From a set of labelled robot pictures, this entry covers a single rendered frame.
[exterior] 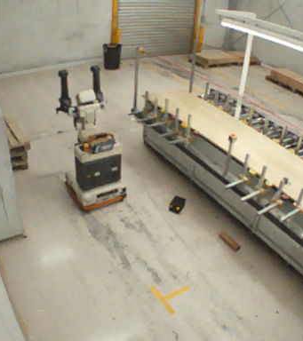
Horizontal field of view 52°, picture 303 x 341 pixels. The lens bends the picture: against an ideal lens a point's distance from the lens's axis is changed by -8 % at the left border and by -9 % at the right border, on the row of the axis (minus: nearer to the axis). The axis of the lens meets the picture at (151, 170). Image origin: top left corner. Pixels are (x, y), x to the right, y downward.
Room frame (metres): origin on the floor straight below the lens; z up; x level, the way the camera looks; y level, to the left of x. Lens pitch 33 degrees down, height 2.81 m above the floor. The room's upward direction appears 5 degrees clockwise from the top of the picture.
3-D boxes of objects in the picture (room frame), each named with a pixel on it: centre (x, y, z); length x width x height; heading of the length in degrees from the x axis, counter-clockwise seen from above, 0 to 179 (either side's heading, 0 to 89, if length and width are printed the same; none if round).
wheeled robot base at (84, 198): (3.59, 0.72, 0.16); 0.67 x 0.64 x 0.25; 35
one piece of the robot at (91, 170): (3.51, 0.67, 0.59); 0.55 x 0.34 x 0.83; 125
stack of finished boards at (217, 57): (11.29, -2.25, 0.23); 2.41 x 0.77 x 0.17; 127
